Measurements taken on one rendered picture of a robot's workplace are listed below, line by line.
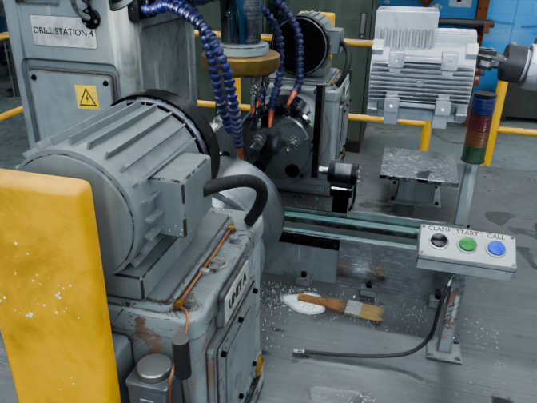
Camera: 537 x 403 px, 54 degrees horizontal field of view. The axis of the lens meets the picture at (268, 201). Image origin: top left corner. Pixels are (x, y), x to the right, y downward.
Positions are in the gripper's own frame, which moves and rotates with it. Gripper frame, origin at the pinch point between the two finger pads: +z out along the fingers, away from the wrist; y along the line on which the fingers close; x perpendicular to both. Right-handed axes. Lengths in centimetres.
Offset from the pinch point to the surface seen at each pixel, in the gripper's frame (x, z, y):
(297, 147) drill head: 34.8, 25.2, -18.6
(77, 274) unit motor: 15, 29, 80
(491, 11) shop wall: 27, -77, -499
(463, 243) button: 28.5, -15.1, 27.3
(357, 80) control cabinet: 79, 32, -307
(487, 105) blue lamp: 15.4, -21.0, -27.3
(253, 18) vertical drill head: 0.0, 36.0, 2.4
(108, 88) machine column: 17, 62, 18
